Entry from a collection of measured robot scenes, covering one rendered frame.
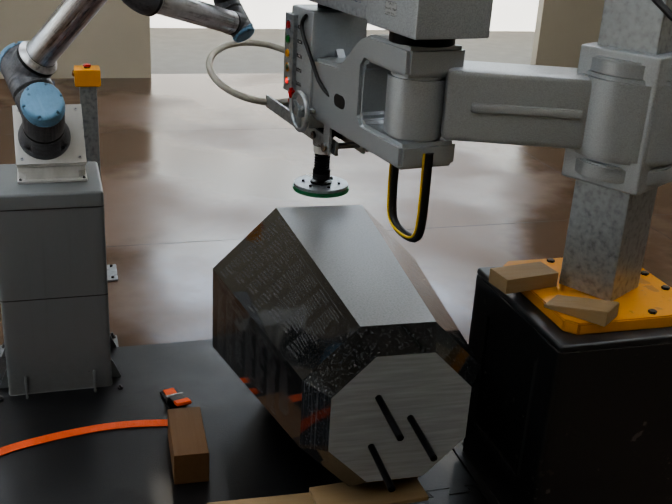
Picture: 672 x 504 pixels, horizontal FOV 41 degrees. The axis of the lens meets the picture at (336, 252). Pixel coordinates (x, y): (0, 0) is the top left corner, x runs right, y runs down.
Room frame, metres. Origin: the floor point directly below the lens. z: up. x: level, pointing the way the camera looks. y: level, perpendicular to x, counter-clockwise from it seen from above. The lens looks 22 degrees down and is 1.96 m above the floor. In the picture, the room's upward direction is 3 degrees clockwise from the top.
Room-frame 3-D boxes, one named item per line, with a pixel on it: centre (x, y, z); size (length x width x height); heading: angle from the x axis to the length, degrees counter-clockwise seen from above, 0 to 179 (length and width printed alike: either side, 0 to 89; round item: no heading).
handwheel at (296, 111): (3.20, 0.13, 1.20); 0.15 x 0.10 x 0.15; 27
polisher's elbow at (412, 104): (2.77, -0.22, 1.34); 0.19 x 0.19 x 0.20
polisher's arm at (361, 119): (3.00, -0.09, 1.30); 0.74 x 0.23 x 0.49; 27
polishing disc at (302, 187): (3.36, 0.07, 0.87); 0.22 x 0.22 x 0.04
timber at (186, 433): (2.73, 0.49, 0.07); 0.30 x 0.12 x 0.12; 15
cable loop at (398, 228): (2.77, -0.22, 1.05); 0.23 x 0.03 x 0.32; 27
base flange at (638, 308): (2.74, -0.87, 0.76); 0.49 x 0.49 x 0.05; 17
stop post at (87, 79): (4.30, 1.24, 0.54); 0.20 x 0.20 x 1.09; 17
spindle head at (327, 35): (3.29, 0.04, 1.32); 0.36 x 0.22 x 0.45; 27
